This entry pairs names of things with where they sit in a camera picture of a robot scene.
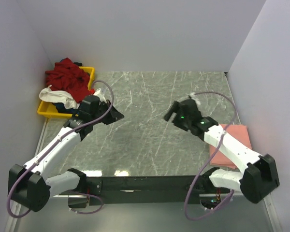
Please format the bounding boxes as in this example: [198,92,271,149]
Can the black base beam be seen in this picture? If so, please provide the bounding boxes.
[58,175,232,206]

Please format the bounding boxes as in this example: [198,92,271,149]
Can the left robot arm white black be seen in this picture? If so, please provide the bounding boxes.
[7,95,124,212]

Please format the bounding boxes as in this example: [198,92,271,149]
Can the pink t shirt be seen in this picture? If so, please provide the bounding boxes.
[210,125,252,170]

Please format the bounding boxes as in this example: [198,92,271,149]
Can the white t shirt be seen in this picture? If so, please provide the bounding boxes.
[39,85,79,109]

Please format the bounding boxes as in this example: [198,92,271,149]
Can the yellow plastic bin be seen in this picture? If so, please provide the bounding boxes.
[37,66,95,118]

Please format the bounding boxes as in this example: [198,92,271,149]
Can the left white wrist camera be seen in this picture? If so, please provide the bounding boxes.
[89,88,107,102]

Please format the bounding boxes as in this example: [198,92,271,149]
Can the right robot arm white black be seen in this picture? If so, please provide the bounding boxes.
[163,99,280,203]

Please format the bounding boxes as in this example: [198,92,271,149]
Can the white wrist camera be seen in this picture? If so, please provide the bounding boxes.
[188,92,201,106]
[89,88,107,102]

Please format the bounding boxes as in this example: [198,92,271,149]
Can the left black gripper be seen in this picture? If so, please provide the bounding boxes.
[91,100,124,125]

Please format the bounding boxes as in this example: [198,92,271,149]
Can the red t shirt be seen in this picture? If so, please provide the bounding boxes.
[45,58,90,103]

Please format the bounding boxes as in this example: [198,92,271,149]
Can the blue t shirt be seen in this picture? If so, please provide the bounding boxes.
[53,102,77,114]

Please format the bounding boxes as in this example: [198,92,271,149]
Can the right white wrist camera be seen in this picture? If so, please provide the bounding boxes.
[188,92,201,106]

